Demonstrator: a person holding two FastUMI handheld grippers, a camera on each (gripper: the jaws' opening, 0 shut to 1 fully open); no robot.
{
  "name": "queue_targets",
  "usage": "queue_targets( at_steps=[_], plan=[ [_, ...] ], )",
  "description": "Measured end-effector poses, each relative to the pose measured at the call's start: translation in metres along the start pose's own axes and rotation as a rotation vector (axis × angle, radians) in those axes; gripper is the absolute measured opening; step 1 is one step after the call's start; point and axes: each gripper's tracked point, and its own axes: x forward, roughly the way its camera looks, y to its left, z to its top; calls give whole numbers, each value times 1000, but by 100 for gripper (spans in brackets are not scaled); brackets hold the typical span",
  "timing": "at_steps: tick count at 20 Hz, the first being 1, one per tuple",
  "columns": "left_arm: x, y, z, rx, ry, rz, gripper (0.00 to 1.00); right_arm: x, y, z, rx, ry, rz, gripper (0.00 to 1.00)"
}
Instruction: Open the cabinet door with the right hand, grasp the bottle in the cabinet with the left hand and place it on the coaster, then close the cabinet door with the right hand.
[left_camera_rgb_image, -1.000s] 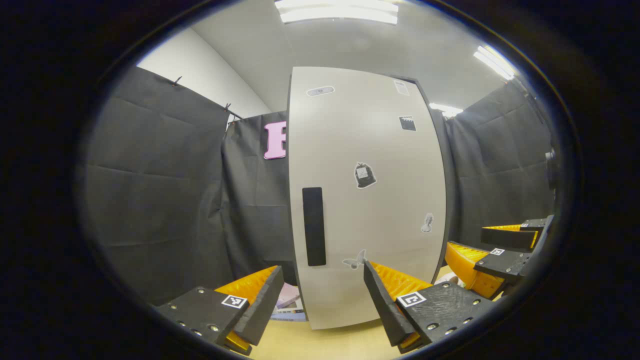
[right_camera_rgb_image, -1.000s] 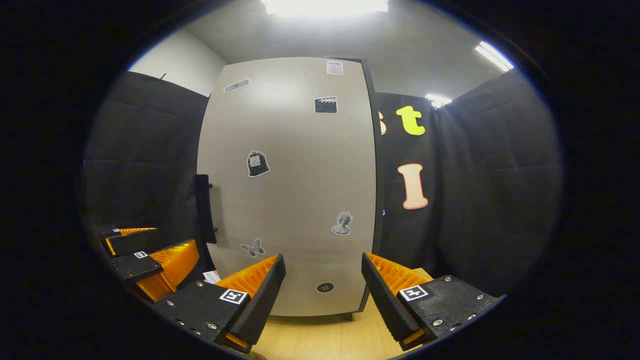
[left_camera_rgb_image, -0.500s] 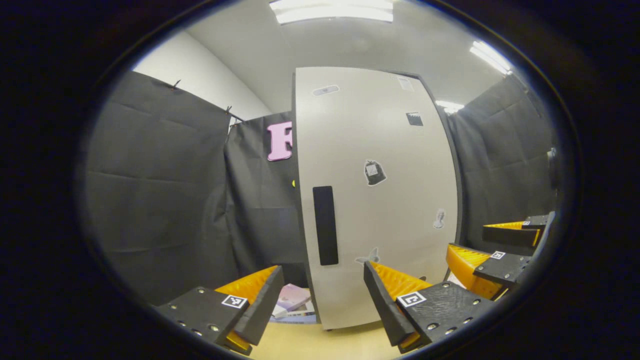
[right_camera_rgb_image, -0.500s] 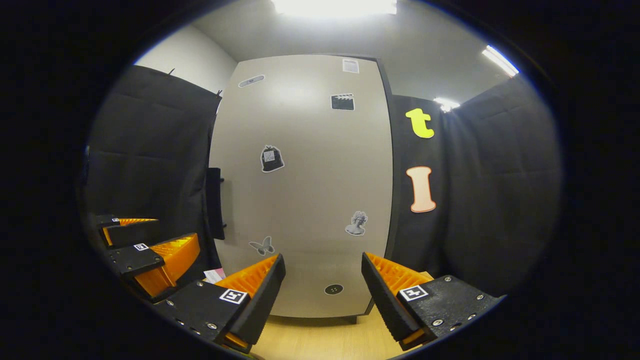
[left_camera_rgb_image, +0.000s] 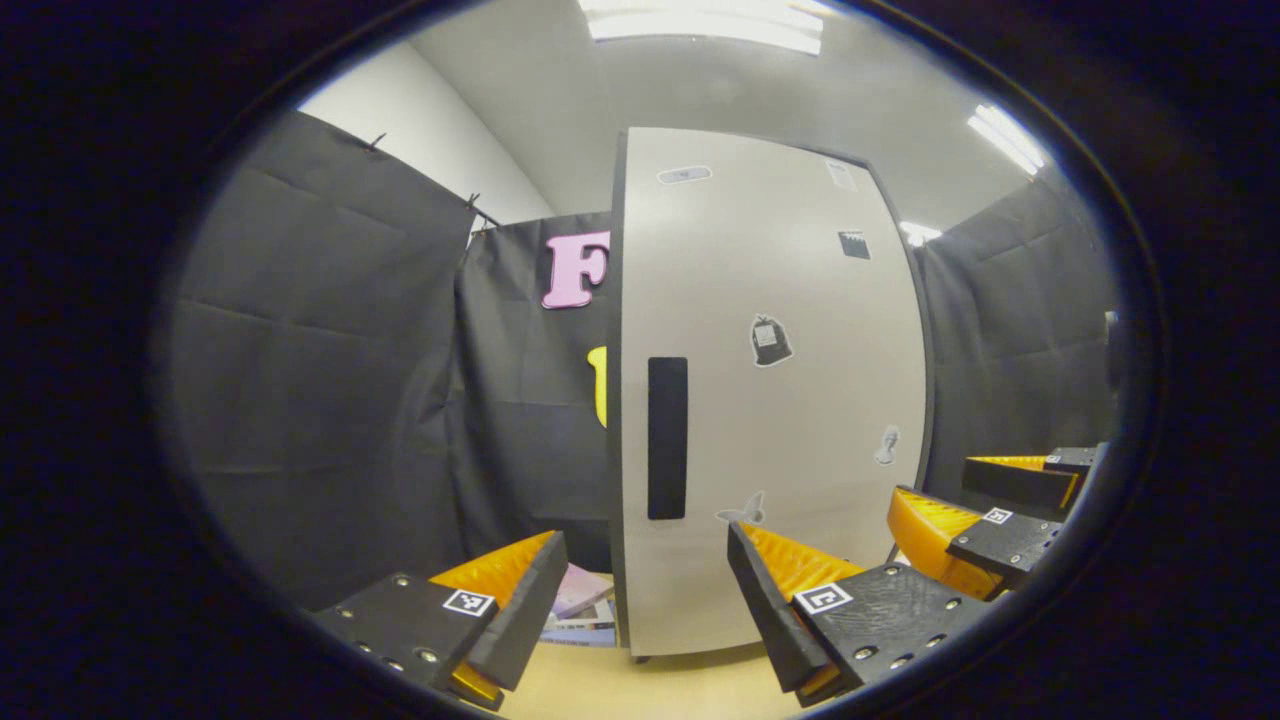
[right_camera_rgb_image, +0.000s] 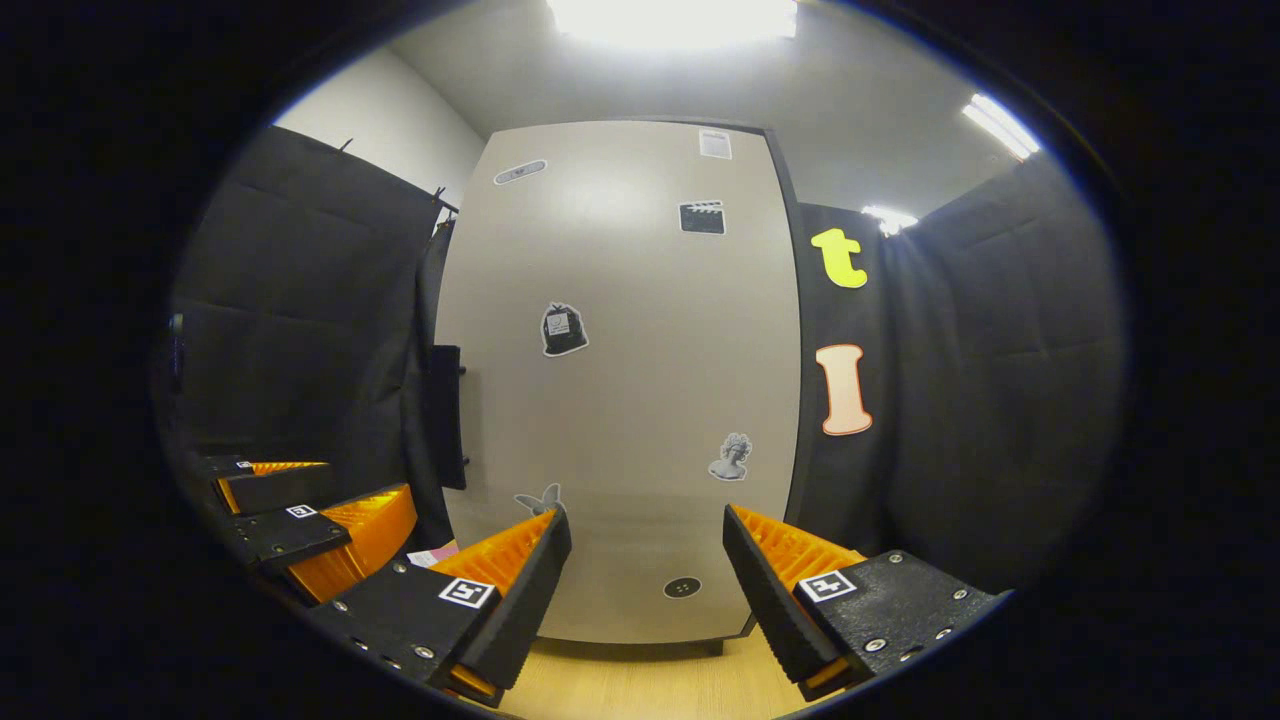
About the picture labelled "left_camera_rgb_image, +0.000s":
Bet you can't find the blue book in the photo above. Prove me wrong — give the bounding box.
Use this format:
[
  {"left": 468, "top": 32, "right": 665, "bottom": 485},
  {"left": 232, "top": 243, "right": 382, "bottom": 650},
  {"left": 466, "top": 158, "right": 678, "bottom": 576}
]
[{"left": 538, "top": 598, "right": 618, "bottom": 649}]

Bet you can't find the black cabinet door handle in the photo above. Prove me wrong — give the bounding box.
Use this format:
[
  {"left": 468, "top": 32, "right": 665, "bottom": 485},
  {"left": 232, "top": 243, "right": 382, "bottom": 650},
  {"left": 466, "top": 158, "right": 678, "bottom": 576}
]
[{"left": 647, "top": 356, "right": 690, "bottom": 521}]

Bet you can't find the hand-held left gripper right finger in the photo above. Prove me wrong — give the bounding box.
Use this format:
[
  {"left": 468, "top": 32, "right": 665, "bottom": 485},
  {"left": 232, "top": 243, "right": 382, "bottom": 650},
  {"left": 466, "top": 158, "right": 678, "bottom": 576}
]
[{"left": 727, "top": 520, "right": 1001, "bottom": 708}]

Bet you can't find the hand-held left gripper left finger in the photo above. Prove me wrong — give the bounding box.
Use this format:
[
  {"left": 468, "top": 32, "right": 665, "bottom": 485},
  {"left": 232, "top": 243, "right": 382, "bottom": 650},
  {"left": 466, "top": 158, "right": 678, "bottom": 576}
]
[{"left": 312, "top": 530, "right": 569, "bottom": 713}]

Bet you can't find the black backdrop cloth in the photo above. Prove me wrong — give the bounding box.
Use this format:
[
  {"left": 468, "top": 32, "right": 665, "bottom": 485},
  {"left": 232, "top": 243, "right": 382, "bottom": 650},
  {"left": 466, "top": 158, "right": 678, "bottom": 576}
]
[{"left": 165, "top": 110, "right": 1121, "bottom": 613}]

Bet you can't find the large ceiling light panel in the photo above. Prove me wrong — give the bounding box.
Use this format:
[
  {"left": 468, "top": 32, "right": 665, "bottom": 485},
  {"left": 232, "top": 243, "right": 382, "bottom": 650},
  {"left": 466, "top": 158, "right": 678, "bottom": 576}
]
[{"left": 578, "top": 0, "right": 824, "bottom": 57}]

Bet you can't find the ceiling light strip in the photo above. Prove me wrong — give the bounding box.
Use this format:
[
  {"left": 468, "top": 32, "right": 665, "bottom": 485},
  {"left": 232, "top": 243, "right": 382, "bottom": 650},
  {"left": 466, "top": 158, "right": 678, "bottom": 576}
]
[{"left": 965, "top": 103, "right": 1048, "bottom": 178}]

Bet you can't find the grey cabinet door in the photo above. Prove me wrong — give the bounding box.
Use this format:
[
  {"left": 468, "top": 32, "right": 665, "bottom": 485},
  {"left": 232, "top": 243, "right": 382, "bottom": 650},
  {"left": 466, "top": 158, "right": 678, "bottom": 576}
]
[{"left": 607, "top": 127, "right": 936, "bottom": 661}]

